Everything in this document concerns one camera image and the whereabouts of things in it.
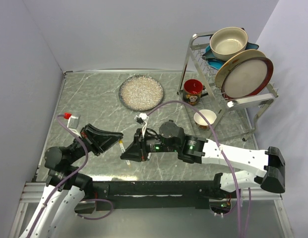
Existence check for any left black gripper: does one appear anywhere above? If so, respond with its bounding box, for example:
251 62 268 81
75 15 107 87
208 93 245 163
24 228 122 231
66 123 123 165

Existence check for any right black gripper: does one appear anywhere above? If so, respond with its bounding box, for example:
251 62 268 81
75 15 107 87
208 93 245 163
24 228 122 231
121 126 179 161

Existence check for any white pen yellow tip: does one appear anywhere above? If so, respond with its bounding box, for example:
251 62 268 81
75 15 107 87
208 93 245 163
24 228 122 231
119 143 131 167

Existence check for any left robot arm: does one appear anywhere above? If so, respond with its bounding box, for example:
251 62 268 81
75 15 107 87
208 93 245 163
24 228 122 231
21 124 123 238

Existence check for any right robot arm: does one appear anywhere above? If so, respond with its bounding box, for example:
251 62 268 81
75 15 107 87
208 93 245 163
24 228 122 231
121 120 286 197

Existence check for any black base beam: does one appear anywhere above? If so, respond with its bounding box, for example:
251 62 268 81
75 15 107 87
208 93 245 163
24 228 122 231
69 180 244 214

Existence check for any speckled round plate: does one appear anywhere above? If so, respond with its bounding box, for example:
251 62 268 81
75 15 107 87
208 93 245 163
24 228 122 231
119 75 164 112

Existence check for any small white cup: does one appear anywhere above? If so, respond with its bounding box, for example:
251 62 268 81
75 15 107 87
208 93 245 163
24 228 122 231
193 109 217 131

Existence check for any red skull mug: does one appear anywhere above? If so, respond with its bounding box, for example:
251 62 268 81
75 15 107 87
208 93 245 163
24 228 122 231
182 79 208 106

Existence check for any metal dish rack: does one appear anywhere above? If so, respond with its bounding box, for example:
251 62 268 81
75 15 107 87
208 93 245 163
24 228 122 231
177 31 278 141

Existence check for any blue dish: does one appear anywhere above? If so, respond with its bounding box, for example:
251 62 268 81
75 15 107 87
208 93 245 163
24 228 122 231
202 42 259 70

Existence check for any red rimmed plate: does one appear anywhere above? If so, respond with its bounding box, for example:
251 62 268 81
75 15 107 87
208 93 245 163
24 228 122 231
221 57 274 100

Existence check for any large beige bowl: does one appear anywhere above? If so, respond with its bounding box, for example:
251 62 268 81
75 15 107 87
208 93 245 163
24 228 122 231
209 27 248 61

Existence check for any beige dinner plate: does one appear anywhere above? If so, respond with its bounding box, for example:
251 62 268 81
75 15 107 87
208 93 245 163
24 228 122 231
215 49 266 89

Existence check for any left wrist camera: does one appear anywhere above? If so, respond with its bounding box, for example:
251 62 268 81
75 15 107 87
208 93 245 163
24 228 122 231
64 113 81 135

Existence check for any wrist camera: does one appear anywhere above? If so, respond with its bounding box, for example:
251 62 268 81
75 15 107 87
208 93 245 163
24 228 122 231
134 113 149 138
64 113 81 135

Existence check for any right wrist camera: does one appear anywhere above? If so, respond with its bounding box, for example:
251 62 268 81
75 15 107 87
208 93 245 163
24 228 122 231
134 113 149 138

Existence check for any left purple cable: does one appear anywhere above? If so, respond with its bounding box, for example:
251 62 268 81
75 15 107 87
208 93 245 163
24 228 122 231
26 115 114 238

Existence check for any purple cable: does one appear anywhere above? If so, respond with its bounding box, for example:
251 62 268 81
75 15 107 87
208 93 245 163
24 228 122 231
26 115 114 238
146 100 251 238

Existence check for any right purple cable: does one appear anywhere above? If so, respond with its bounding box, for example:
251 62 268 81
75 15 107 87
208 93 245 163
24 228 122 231
146 100 251 238

